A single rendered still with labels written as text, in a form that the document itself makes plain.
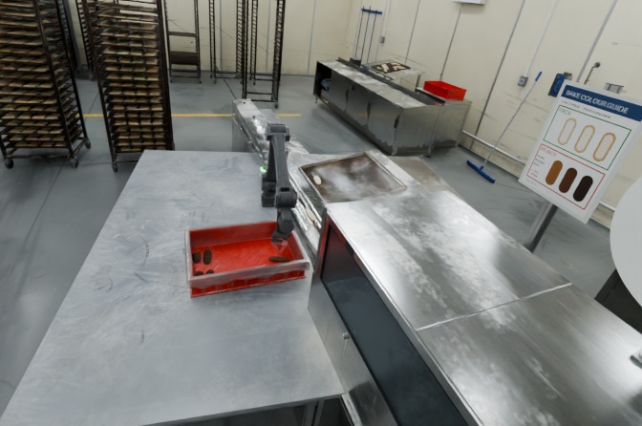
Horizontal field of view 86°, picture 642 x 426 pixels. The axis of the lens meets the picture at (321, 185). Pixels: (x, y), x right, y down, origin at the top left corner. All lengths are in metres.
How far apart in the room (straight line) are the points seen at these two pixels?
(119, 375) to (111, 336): 0.16
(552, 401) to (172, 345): 1.05
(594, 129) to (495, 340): 0.95
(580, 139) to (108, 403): 1.77
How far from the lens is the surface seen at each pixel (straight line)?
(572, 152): 1.62
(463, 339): 0.83
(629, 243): 0.68
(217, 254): 1.63
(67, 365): 1.40
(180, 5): 8.66
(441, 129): 5.25
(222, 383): 1.24
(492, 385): 0.79
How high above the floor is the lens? 1.88
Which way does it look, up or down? 29 degrees down
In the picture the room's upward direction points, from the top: 8 degrees clockwise
